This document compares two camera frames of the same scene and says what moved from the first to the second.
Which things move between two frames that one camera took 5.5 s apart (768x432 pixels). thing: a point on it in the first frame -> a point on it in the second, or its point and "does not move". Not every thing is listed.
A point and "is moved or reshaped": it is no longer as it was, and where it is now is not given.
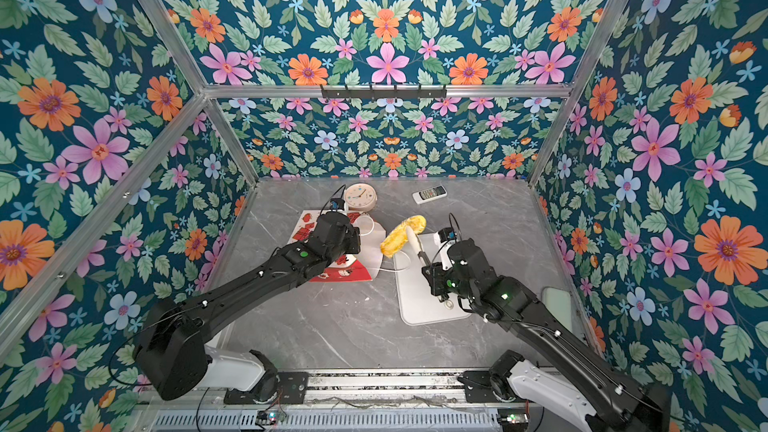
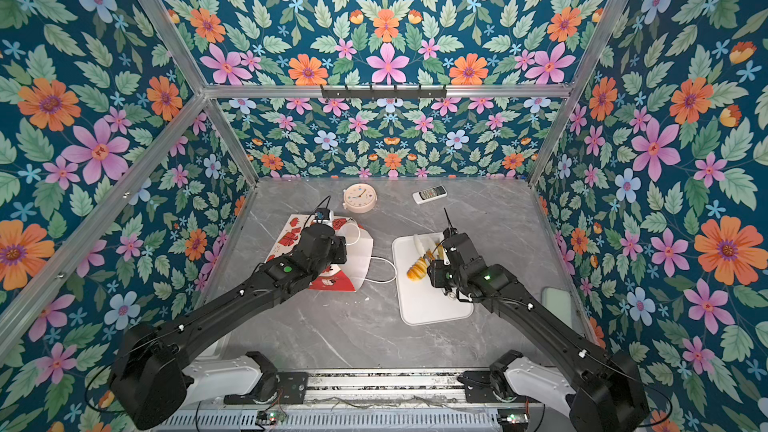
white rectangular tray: x=417 y=305 does not move
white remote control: x=430 y=194 does not move
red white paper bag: x=362 y=266 is moved or reshaped
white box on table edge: x=557 y=301 does not move
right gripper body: x=444 y=282 does not move
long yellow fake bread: x=398 y=237 -> x=418 y=270
